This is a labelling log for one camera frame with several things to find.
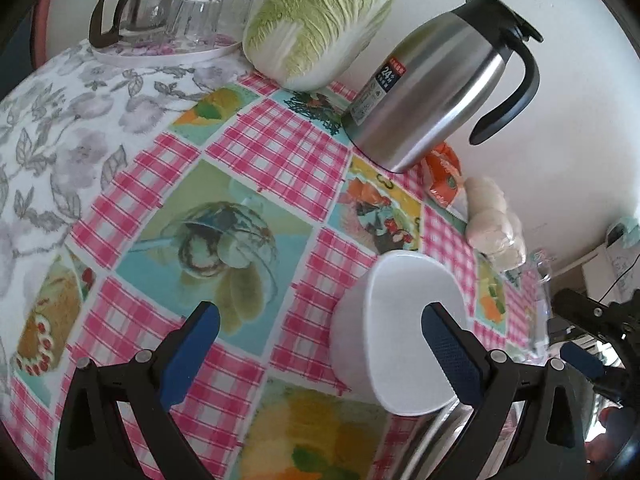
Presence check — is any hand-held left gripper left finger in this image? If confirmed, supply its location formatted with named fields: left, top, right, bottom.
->
left=56, top=301, right=221, bottom=480

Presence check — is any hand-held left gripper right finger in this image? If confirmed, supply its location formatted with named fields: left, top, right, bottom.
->
left=421, top=301, right=587, bottom=480

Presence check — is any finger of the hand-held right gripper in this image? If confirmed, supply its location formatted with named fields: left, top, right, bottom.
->
left=552, top=287, right=640, bottom=343
left=560, top=342, right=628, bottom=403

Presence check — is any large white bowl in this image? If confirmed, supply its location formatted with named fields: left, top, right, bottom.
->
left=329, top=250, right=474, bottom=416

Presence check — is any stainless steel plate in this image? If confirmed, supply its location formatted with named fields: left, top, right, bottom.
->
left=397, top=395, right=551, bottom=480

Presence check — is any white cabinet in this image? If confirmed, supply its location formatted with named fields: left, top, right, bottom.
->
left=582, top=225, right=640, bottom=306

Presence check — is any clear glass jar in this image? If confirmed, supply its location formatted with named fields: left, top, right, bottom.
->
left=529, top=249, right=557, bottom=282

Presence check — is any bag of white buns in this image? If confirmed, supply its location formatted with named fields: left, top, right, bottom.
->
left=465, top=176, right=527, bottom=271

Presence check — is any orange snack packet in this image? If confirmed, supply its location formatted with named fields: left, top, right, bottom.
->
left=424, top=142, right=468, bottom=208

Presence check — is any pink checked printed tablecloth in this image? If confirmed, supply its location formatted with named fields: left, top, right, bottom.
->
left=0, top=82, right=551, bottom=480

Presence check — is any grey floral tablecloth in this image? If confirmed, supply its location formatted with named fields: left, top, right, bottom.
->
left=0, top=42, right=251, bottom=411

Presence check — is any stainless steel thermos jug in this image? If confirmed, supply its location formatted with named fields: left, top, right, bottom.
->
left=341, top=0, right=544, bottom=174

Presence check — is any white round tray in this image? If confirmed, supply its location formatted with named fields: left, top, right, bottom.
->
left=92, top=35, right=244, bottom=66

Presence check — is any napa cabbage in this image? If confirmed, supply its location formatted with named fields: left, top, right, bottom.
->
left=242, top=0, right=403, bottom=92

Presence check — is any glass teapot black handle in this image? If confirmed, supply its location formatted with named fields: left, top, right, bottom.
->
left=89, top=0, right=183, bottom=50

